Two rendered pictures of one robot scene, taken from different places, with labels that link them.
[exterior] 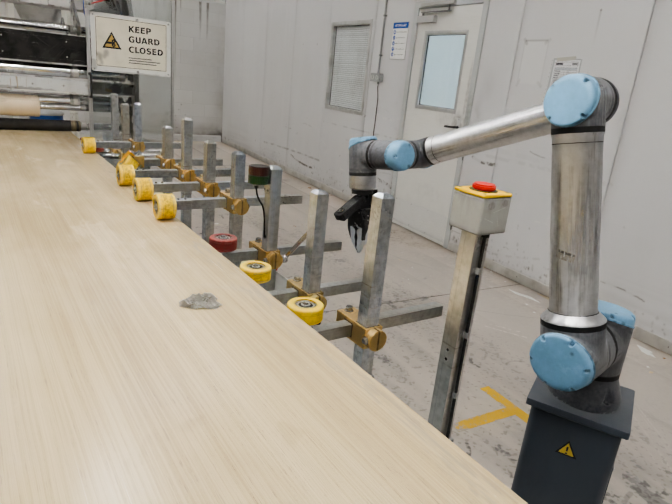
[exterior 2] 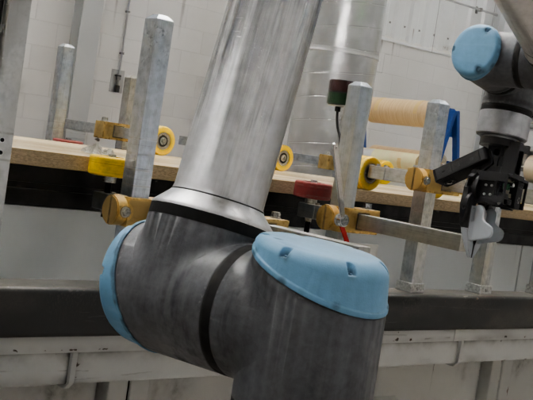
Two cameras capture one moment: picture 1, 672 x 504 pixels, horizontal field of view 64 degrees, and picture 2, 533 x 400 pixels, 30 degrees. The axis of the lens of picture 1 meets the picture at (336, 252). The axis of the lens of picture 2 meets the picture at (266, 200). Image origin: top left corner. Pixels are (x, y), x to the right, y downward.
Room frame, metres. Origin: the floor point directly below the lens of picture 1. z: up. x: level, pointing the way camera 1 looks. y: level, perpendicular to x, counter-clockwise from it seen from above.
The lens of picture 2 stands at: (1.15, -1.77, 0.97)
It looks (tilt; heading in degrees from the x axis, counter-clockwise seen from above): 3 degrees down; 83
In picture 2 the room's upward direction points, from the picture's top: 9 degrees clockwise
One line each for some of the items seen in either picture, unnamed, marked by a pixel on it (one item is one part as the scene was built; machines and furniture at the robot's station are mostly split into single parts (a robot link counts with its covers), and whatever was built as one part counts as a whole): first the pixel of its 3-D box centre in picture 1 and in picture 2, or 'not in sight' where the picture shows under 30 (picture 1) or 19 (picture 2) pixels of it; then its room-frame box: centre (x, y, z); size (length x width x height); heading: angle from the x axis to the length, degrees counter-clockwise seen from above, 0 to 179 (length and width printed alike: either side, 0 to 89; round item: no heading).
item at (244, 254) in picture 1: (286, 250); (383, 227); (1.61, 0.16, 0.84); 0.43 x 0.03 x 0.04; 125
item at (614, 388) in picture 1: (586, 378); not in sight; (1.34, -0.73, 0.65); 0.19 x 0.19 x 0.10
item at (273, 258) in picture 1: (264, 254); (347, 219); (1.55, 0.22, 0.85); 0.13 x 0.06 x 0.05; 35
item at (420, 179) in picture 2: (233, 203); (432, 181); (1.75, 0.36, 0.95); 0.13 x 0.06 x 0.05; 35
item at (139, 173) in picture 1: (187, 172); not in sight; (2.18, 0.64, 0.95); 0.50 x 0.04 x 0.04; 125
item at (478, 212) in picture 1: (479, 211); not in sight; (0.91, -0.24, 1.18); 0.07 x 0.07 x 0.08; 35
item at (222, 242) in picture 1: (222, 254); (310, 206); (1.49, 0.33, 0.85); 0.08 x 0.08 x 0.11
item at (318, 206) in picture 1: (312, 278); not in sight; (1.33, 0.06, 0.87); 0.03 x 0.03 x 0.48; 35
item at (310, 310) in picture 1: (303, 325); (108, 185); (1.07, 0.05, 0.85); 0.08 x 0.08 x 0.11
